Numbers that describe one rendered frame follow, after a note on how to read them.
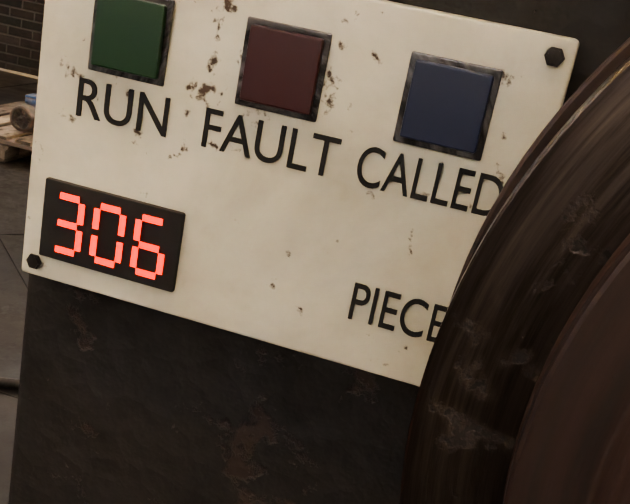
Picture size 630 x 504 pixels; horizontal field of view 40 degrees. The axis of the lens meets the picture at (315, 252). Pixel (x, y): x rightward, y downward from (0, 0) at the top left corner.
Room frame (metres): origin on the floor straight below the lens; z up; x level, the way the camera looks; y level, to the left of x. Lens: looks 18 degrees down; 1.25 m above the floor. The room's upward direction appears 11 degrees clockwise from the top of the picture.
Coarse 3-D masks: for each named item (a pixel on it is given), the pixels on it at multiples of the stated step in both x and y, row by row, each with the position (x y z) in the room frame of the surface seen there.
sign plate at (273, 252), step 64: (64, 0) 0.44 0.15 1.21; (192, 0) 0.43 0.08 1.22; (256, 0) 0.42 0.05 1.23; (320, 0) 0.41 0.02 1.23; (384, 0) 0.41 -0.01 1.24; (64, 64) 0.44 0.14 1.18; (192, 64) 0.43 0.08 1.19; (320, 64) 0.41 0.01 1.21; (384, 64) 0.41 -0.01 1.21; (448, 64) 0.40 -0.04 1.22; (512, 64) 0.40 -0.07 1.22; (64, 128) 0.44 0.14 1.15; (128, 128) 0.43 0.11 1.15; (192, 128) 0.43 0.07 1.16; (256, 128) 0.42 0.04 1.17; (320, 128) 0.41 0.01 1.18; (384, 128) 0.41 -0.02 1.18; (512, 128) 0.39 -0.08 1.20; (64, 192) 0.44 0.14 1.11; (128, 192) 0.43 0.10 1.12; (192, 192) 0.42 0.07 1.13; (256, 192) 0.42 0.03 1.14; (320, 192) 0.41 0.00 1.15; (384, 192) 0.40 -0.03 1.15; (448, 192) 0.40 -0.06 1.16; (64, 256) 0.43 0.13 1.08; (128, 256) 0.43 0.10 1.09; (192, 256) 0.42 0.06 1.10; (256, 256) 0.42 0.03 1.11; (320, 256) 0.41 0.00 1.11; (384, 256) 0.40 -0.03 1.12; (448, 256) 0.40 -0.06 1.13; (256, 320) 0.41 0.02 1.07; (320, 320) 0.41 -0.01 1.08; (384, 320) 0.40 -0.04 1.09
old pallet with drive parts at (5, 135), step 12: (0, 108) 5.00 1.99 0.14; (12, 108) 5.07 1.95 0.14; (0, 120) 4.69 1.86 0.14; (0, 132) 4.43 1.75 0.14; (12, 132) 4.48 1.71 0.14; (24, 132) 4.53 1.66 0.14; (0, 144) 4.37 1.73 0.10; (12, 144) 4.35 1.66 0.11; (24, 144) 4.34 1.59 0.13; (0, 156) 4.36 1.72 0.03; (12, 156) 4.43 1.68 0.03; (24, 156) 4.55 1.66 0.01
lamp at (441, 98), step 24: (432, 72) 0.40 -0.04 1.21; (456, 72) 0.39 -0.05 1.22; (480, 72) 0.40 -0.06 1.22; (408, 96) 0.40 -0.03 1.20; (432, 96) 0.40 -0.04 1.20; (456, 96) 0.39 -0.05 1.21; (480, 96) 0.39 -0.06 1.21; (408, 120) 0.40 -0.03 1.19; (432, 120) 0.40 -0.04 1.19; (456, 120) 0.39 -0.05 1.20; (480, 120) 0.39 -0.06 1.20; (456, 144) 0.39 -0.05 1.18
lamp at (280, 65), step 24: (264, 48) 0.41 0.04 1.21; (288, 48) 0.41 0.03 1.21; (312, 48) 0.41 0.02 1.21; (264, 72) 0.41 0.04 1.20; (288, 72) 0.41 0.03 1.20; (312, 72) 0.41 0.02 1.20; (240, 96) 0.42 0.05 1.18; (264, 96) 0.41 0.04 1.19; (288, 96) 0.41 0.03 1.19; (312, 96) 0.41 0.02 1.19
